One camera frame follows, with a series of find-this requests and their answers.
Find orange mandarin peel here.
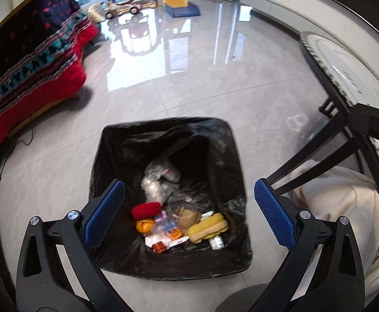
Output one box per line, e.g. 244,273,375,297
136,218,156,235

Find red cloth pouch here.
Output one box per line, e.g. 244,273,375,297
132,201,163,221

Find yellow sponge cake piece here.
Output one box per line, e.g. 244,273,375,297
187,213,229,244

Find black bagged trash bin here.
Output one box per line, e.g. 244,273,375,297
89,117,253,280

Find round white coffee table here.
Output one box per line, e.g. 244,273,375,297
267,30,379,202

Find cream trousers leg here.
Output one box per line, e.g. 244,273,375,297
293,166,379,305

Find clear plastic cup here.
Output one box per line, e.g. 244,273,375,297
168,201,201,234

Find white low tv cabinet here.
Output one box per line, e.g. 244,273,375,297
240,0,313,34

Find red patterned blanket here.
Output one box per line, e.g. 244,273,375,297
0,0,98,143

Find yellow children's slide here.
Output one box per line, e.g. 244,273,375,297
161,0,201,18

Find wicker basket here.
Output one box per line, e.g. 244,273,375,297
87,4,106,23

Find beige toy car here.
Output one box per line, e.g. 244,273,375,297
103,0,143,20

